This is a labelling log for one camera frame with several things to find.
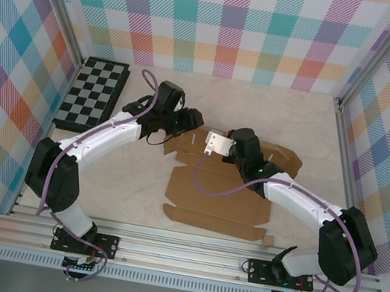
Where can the brown cardboard paper box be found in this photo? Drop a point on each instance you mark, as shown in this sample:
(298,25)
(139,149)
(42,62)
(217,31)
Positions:
(216,199)

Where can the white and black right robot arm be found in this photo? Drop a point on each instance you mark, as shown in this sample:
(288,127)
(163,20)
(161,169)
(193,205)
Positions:
(302,202)

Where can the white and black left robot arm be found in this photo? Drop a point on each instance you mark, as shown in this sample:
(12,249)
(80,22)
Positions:
(106,134)

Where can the black and grey chessboard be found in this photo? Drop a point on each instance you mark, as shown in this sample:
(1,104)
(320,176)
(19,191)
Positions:
(92,94)

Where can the small tan wooden block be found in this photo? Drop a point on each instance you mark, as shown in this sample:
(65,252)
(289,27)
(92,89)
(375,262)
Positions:
(267,241)

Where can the aluminium side rail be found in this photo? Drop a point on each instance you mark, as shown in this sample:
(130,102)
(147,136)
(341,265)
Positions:
(17,203)
(343,161)

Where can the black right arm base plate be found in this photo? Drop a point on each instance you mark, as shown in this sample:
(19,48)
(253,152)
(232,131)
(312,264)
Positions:
(258,270)

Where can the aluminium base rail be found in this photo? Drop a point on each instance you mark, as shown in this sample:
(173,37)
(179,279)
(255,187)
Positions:
(180,253)

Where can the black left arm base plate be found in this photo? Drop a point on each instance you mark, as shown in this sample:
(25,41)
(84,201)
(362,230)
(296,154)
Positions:
(109,244)

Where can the aluminium frame post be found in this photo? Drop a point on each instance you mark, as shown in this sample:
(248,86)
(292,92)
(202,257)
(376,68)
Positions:
(63,5)
(377,53)

